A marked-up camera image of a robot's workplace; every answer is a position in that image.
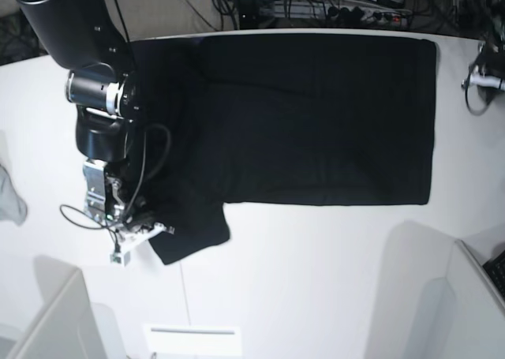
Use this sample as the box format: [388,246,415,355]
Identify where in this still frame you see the white slotted plate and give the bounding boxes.
[144,324,243,357]

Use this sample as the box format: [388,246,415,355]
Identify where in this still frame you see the white partition panel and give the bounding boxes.
[413,239,505,359]
[1,267,107,359]

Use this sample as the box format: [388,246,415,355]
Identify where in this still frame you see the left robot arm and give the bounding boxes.
[459,0,504,103]

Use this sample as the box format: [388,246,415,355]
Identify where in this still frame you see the grey cloth at left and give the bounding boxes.
[0,166,28,226]

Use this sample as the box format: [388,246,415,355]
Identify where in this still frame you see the white right partition panel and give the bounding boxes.
[413,239,505,359]

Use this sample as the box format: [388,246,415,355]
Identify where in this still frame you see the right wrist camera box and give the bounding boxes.
[110,246,131,267]

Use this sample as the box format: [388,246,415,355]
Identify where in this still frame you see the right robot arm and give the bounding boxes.
[16,0,171,242]

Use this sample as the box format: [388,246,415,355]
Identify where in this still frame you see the black keyboard at right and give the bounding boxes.
[483,252,505,297]

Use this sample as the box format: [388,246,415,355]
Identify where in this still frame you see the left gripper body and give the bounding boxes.
[461,53,504,91]

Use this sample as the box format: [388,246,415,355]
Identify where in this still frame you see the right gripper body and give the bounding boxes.
[106,200,155,241]

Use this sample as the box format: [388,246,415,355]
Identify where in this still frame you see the white left partition panel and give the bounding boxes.
[1,267,107,359]

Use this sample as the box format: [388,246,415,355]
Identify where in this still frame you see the black T-shirt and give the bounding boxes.
[133,33,437,265]

